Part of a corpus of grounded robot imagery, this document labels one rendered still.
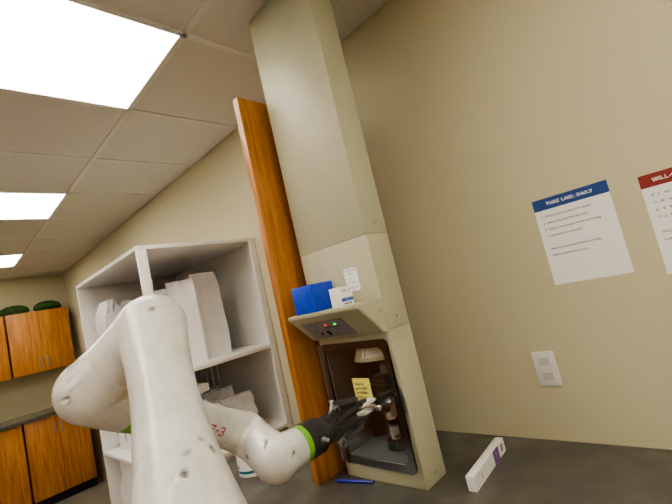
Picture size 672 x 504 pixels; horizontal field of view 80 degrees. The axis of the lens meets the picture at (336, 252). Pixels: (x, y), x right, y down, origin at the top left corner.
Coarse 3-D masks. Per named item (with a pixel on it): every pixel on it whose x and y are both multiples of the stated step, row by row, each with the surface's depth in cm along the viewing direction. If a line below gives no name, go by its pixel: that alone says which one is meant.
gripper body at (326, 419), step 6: (330, 414) 110; (336, 414) 112; (324, 420) 107; (330, 420) 108; (342, 420) 113; (330, 426) 106; (336, 426) 107; (330, 432) 105; (336, 432) 107; (342, 432) 112; (330, 438) 105; (336, 438) 107; (330, 444) 106
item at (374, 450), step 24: (336, 360) 135; (360, 360) 128; (384, 360) 121; (336, 384) 136; (384, 384) 121; (336, 408) 138; (384, 408) 122; (360, 432) 130; (384, 432) 123; (408, 432) 117; (360, 456) 131; (384, 456) 124; (408, 456) 117
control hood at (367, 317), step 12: (372, 300) 119; (324, 312) 123; (336, 312) 120; (348, 312) 117; (360, 312) 115; (372, 312) 117; (300, 324) 134; (348, 324) 123; (360, 324) 120; (372, 324) 118; (384, 324) 120; (312, 336) 138; (336, 336) 132; (348, 336) 129
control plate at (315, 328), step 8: (328, 320) 125; (336, 320) 123; (304, 328) 135; (312, 328) 133; (320, 328) 131; (328, 328) 129; (336, 328) 127; (344, 328) 125; (320, 336) 136; (328, 336) 134
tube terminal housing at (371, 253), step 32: (320, 256) 138; (352, 256) 128; (384, 256) 128; (384, 288) 124; (416, 352) 128; (416, 384) 124; (416, 416) 120; (416, 448) 118; (384, 480) 127; (416, 480) 119
